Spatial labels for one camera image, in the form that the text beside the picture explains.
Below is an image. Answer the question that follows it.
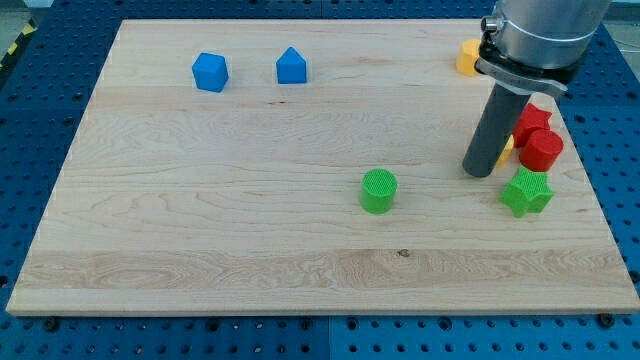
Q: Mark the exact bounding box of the yellow hexagon block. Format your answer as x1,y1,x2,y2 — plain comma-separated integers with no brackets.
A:
455,38,481,77

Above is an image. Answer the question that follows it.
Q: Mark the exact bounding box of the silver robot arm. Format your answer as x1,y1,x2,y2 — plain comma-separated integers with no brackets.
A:
475,0,610,98

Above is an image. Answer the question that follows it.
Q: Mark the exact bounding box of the yellow heart block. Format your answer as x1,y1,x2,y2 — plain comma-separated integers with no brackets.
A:
495,135,515,168

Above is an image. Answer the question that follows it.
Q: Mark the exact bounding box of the green cylinder block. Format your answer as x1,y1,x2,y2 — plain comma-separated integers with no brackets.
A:
360,168,398,214

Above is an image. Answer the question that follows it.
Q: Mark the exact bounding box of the wooden board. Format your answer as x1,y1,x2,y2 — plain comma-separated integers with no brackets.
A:
7,20,639,316

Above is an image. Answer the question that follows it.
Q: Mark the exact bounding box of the blue pentagon block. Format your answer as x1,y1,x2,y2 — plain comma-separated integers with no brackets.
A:
276,47,307,84

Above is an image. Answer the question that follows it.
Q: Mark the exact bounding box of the blue cube block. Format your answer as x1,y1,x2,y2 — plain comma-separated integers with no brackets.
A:
192,53,229,93

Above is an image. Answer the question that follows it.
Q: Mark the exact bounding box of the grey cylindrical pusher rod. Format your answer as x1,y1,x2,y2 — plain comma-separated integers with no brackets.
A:
462,84,531,178

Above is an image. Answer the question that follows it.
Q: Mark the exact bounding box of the green star block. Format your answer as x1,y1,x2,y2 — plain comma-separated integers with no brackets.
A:
499,166,554,218

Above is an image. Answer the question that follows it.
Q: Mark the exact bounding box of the red star block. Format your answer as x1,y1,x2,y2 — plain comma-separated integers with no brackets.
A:
512,103,552,148

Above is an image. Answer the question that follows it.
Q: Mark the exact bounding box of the red cylinder block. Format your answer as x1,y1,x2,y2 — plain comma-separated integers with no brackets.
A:
519,130,564,172

